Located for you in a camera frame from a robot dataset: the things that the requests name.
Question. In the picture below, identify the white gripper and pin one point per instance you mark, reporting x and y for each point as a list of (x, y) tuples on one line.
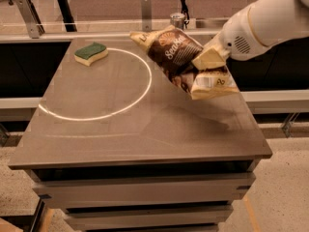
[(234, 39)]

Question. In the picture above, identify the brown chip bag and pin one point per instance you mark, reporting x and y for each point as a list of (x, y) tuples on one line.
[(173, 51)]

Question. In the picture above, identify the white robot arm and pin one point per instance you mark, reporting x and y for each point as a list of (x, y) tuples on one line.
[(254, 30)]

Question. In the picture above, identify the clear acrylic barrier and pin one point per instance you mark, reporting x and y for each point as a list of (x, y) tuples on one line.
[(102, 26)]

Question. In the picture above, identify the silver drink can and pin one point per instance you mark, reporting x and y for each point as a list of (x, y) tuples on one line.
[(177, 20)]

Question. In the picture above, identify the grey drawer cabinet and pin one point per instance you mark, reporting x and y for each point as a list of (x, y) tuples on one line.
[(117, 147)]

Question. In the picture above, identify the green yellow sponge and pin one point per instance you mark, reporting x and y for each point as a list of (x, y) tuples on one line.
[(89, 54)]

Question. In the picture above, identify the middle metal bracket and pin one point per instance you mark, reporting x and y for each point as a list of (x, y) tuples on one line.
[(146, 14)]

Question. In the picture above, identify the metal bracket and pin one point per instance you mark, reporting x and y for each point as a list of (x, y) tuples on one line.
[(146, 14), (28, 14)]

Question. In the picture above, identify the left metal bracket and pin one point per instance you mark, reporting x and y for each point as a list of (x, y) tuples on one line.
[(28, 14)]

